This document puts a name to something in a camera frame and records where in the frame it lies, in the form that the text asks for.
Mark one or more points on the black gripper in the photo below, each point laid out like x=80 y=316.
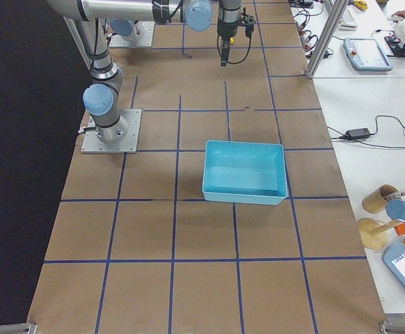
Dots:
x=225 y=29

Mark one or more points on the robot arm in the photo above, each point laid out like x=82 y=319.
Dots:
x=89 y=19
x=228 y=17

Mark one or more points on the light blue plastic bin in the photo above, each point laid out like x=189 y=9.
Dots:
x=243 y=172

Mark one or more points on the white keyboard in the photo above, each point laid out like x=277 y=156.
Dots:
x=347 y=22

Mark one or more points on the teach pendant upper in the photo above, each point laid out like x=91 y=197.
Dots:
x=366 y=55

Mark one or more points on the black power adapter right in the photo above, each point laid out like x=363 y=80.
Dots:
x=355 y=134

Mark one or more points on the cardboard tube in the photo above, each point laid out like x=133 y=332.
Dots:
x=376 y=202

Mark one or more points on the wooden roll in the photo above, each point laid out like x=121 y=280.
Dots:
x=373 y=234

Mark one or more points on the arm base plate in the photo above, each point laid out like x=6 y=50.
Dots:
x=120 y=138
x=130 y=34

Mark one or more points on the aluminium frame post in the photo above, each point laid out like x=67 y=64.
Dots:
x=330 y=26

